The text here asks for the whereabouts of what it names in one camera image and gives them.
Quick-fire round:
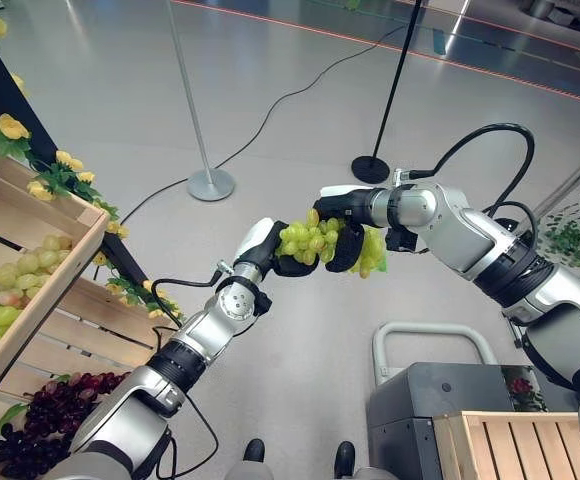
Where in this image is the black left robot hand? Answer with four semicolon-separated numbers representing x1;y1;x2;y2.
232;217;322;279

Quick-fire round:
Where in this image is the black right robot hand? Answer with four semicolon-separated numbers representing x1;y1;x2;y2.
312;184;374;274

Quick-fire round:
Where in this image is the black pole stand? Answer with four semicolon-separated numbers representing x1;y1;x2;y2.
350;0;429;184

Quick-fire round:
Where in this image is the silver pole stand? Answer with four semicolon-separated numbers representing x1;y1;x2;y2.
169;0;237;203

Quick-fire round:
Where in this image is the wooden crate with purple grapes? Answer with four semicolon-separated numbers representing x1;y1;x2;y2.
0;279;177;480

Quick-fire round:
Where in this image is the yellow flower garland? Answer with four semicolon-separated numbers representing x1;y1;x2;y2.
0;0;186;321

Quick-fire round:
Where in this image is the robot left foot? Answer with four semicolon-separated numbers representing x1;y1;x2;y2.
243;438;267;465

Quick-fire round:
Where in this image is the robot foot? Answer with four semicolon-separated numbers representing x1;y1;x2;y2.
333;440;357;480
243;438;267;465

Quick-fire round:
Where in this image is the wooden crate with green grapes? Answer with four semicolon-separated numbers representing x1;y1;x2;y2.
0;138;112;427

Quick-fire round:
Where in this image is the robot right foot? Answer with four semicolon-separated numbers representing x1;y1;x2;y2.
333;440;357;480

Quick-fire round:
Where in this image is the fruit picture panel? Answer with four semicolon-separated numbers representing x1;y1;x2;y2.
501;364;547;413

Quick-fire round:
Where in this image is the purple grape bunch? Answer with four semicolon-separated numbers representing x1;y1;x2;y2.
0;371;132;480

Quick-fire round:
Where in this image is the empty wooden slat crate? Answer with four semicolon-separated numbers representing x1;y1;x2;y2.
431;410;580;480

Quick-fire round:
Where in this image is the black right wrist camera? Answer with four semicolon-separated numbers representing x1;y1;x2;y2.
384;226;419;254

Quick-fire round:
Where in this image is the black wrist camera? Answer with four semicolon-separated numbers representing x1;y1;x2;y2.
384;226;419;254
251;288;273;317

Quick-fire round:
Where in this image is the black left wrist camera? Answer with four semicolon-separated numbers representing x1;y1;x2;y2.
251;288;273;317

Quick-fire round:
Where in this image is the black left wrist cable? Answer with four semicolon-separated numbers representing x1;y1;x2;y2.
149;259;235;321

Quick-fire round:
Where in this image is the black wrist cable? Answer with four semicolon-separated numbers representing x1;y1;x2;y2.
394;123;537;221
149;259;235;321

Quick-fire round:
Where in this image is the black floor cable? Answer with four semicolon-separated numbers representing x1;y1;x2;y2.
118;24;407;227

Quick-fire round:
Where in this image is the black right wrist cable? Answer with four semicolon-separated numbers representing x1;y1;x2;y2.
394;123;537;221

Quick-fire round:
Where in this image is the grey cart with handle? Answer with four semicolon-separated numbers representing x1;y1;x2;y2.
366;321;517;480

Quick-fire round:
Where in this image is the black slanted post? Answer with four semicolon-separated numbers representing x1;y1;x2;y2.
0;9;151;287

